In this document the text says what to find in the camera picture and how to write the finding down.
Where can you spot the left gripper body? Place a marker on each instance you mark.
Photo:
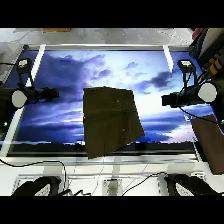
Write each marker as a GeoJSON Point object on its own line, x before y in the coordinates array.
{"type": "Point", "coordinates": [49, 94]}

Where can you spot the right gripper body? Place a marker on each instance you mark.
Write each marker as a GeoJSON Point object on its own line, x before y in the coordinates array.
{"type": "Point", "coordinates": [172, 100]}

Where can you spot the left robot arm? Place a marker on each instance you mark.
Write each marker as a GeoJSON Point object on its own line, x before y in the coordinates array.
{"type": "Point", "coordinates": [19, 99]}

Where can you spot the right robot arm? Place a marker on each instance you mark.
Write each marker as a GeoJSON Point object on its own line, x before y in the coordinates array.
{"type": "Point", "coordinates": [207, 92]}

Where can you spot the heap of clothes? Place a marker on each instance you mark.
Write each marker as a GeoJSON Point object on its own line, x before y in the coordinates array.
{"type": "Point", "coordinates": [206, 46]}

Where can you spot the dark olive garment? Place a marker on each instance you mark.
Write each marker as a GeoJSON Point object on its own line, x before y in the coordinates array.
{"type": "Point", "coordinates": [111, 120]}

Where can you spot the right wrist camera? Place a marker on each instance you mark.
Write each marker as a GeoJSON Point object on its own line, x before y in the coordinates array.
{"type": "Point", "coordinates": [186, 65]}

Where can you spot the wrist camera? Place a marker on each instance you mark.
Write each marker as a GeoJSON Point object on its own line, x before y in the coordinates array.
{"type": "Point", "coordinates": [186, 65]}
{"type": "Point", "coordinates": [23, 64]}

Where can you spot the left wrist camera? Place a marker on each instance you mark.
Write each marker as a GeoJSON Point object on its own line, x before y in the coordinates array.
{"type": "Point", "coordinates": [23, 64]}

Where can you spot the silver frame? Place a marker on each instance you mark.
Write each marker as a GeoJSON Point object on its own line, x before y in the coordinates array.
{"type": "Point", "coordinates": [113, 187]}

